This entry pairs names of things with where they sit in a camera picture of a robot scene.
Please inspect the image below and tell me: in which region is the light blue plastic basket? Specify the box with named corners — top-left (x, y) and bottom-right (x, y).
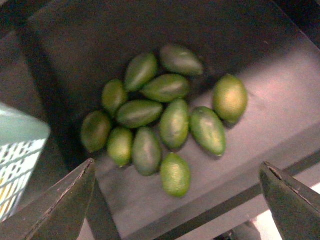
top-left (0, 103), bottom-right (51, 221)

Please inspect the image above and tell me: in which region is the green avocado centre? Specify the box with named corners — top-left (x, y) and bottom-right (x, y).
top-left (159, 98), bottom-right (189, 149)

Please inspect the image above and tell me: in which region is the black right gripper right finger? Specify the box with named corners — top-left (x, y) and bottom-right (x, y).
top-left (259, 161), bottom-right (320, 240)

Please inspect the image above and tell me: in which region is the green avocado lowest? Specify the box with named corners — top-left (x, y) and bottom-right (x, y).
top-left (160, 152), bottom-right (191, 197)

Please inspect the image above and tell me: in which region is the green avocado right long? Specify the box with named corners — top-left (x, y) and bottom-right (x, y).
top-left (189, 106), bottom-right (227, 156)

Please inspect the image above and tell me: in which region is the green avocado right round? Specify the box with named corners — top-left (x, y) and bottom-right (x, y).
top-left (212, 74), bottom-right (248, 124)

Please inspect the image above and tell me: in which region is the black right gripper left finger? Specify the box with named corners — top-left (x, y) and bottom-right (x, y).
top-left (0, 158), bottom-right (95, 240)

